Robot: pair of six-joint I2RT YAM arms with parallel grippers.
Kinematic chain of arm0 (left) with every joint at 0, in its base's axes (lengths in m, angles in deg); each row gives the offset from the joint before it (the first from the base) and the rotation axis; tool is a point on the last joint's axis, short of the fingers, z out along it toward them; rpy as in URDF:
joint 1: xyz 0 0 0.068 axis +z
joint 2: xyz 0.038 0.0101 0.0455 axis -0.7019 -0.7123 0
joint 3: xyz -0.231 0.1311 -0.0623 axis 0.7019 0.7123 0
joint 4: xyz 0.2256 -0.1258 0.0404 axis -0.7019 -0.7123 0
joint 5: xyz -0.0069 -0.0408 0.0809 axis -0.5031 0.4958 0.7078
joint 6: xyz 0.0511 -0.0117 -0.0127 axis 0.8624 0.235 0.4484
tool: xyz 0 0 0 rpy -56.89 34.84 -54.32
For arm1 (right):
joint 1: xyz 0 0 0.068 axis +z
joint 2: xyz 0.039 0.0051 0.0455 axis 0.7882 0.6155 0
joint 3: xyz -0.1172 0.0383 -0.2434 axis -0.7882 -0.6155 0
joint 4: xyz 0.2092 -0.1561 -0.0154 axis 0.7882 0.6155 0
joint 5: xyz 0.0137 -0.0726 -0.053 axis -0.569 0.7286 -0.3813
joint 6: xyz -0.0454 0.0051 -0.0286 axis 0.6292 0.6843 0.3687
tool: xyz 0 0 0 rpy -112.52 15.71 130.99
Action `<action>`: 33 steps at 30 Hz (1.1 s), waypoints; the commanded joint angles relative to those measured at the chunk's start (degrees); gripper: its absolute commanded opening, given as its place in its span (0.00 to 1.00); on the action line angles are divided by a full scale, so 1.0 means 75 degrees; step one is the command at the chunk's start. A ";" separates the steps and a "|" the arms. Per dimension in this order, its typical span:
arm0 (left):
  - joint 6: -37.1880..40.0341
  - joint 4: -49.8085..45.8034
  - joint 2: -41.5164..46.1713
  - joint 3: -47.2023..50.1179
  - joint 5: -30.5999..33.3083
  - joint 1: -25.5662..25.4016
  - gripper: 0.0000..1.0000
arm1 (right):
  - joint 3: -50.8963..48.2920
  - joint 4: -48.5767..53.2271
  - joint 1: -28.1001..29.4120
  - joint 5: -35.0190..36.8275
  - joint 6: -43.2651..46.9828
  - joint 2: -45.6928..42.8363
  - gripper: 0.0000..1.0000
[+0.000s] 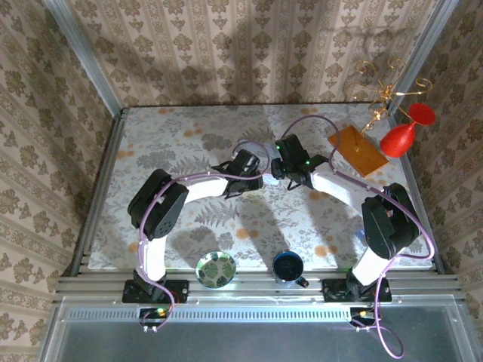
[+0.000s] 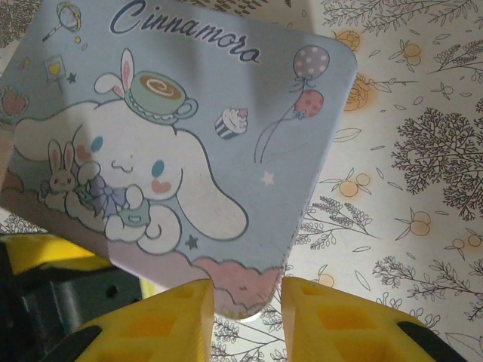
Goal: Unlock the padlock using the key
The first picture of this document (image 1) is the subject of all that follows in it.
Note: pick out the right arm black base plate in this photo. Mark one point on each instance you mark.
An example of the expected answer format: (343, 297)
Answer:
(334, 292)

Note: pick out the floral table mat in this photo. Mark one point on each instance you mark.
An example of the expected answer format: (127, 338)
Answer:
(234, 226)

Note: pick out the blue card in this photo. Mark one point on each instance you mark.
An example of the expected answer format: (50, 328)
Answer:
(359, 234)

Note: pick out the aluminium side rail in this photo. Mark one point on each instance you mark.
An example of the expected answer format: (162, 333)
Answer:
(107, 162)
(413, 173)

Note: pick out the green leaf pattern bowl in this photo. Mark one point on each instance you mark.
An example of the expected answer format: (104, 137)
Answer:
(216, 269)

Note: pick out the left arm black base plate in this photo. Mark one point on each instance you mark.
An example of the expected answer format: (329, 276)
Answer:
(177, 292)

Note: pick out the red wine glass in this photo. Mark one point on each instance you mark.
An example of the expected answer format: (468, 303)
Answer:
(396, 141)

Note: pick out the dark blue mug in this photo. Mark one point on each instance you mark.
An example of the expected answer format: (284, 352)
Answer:
(287, 268)

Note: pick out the aluminium frame post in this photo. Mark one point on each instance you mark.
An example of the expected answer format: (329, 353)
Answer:
(81, 49)
(424, 49)

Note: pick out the grey metal panel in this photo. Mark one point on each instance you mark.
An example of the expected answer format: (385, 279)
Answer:
(245, 341)

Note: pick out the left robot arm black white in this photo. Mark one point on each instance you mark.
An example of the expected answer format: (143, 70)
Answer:
(158, 203)

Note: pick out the aluminium front rail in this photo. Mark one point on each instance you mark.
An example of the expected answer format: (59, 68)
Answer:
(256, 284)

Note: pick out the small electronics board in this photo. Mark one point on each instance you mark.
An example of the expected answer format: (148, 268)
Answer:
(154, 315)
(364, 315)

